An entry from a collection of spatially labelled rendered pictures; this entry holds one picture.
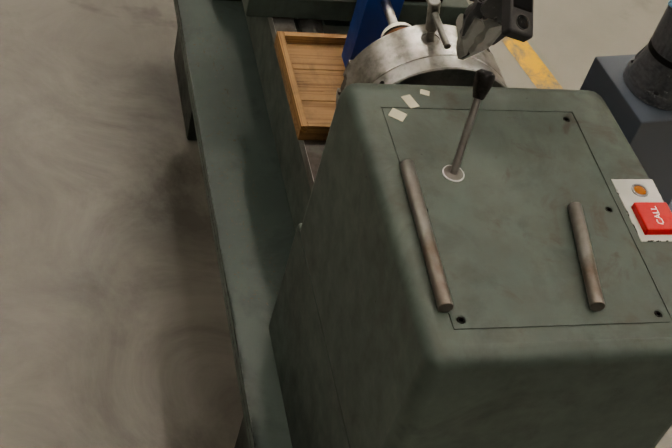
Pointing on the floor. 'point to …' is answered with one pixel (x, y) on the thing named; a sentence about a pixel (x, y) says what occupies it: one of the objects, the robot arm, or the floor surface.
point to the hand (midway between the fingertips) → (465, 55)
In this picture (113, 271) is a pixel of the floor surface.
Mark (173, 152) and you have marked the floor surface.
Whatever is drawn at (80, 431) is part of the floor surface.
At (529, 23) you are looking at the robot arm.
